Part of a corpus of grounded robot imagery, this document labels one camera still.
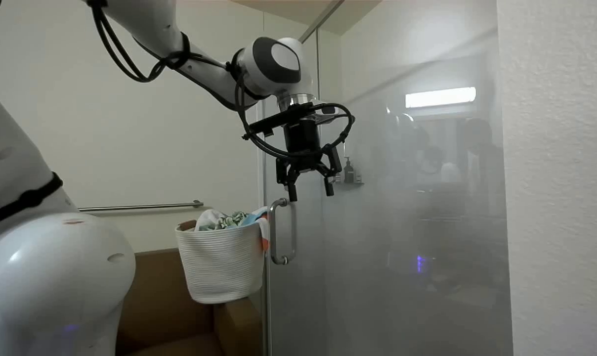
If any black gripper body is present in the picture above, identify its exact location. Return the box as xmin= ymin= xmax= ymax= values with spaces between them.
xmin=277 ymin=121 xmax=343 ymax=184

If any frosted glass shower door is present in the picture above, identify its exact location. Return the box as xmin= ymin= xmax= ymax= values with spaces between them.
xmin=267 ymin=30 xmax=515 ymax=356

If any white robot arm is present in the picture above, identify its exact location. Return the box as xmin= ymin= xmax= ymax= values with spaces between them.
xmin=0 ymin=0 xmax=333 ymax=356

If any white fabric hanging basket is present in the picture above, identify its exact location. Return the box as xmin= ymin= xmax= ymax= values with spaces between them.
xmin=175 ymin=210 xmax=267 ymax=305

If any chrome door handle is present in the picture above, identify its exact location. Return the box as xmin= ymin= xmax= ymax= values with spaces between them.
xmin=267 ymin=198 xmax=299 ymax=265

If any wrist camera mount plate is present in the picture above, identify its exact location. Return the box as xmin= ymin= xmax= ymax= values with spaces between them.
xmin=244 ymin=103 xmax=356 ymax=160

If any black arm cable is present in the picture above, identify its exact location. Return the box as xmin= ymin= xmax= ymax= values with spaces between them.
xmin=88 ymin=0 xmax=248 ymax=85

